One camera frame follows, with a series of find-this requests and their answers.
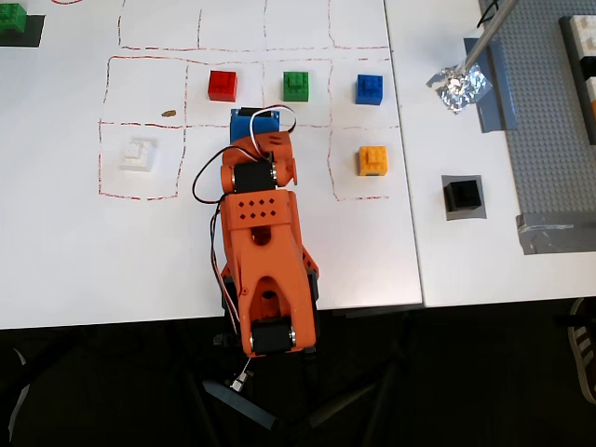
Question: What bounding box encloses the grey square marker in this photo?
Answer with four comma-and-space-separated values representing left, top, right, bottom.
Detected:
440, 174, 488, 222

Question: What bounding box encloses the black lego block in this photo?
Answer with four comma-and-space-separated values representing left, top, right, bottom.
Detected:
441, 179, 483, 211

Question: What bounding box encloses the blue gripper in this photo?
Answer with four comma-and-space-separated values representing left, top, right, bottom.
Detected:
230, 107, 283, 144

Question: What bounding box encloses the blue-grey tape strip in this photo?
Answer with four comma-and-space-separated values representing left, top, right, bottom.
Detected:
464, 36, 520, 135

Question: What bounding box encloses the large white lego brick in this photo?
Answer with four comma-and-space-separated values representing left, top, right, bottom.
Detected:
570, 15, 596, 60

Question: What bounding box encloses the forearm servo cable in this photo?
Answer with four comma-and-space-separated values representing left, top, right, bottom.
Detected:
209, 203, 243, 332

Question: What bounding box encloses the black lego strip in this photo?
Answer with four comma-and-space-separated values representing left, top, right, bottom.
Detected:
558, 15, 596, 145

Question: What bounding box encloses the black wrist servo cable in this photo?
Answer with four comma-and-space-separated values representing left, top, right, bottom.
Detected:
192, 146, 276, 205

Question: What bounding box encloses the thin black cable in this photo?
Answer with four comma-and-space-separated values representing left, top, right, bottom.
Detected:
475, 0, 502, 29

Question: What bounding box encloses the grey duct tape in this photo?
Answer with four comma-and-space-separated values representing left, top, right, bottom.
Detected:
515, 211, 596, 256

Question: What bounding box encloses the yellow lego block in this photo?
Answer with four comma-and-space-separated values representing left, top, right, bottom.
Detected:
357, 144, 389, 178

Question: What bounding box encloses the white lego block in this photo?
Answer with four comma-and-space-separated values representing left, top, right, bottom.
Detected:
117, 136, 157, 174

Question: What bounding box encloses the green lego block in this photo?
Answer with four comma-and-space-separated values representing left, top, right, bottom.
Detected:
282, 70, 312, 102
0, 2, 28, 34

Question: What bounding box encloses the white gripper servo cable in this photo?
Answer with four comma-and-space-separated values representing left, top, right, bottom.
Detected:
249, 104, 300, 155

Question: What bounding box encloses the red lego block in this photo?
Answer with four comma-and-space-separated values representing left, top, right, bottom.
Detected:
207, 69, 239, 102

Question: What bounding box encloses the grey lego baseplate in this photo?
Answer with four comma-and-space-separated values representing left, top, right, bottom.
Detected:
479, 0, 596, 220

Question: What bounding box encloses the orange robot base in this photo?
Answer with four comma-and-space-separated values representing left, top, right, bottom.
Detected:
300, 246, 321, 278

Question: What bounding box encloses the crumpled aluminium foil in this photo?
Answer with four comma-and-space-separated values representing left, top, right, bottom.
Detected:
426, 63, 494, 115

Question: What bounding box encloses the metal rod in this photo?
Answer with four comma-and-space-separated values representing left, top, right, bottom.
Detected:
460, 0, 521, 75

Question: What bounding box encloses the dark tripod leg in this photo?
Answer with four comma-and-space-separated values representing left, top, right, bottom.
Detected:
305, 360, 406, 430

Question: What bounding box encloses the white cable with connector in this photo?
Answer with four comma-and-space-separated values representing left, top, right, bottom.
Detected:
230, 356, 255, 393

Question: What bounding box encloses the striped sneaker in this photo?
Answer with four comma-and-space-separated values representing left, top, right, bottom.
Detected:
566, 297, 596, 404

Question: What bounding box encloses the blue lego block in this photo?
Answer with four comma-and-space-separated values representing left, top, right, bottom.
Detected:
355, 73, 386, 106

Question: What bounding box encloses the grey bar under table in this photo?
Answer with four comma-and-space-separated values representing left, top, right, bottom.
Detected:
201, 379, 283, 432

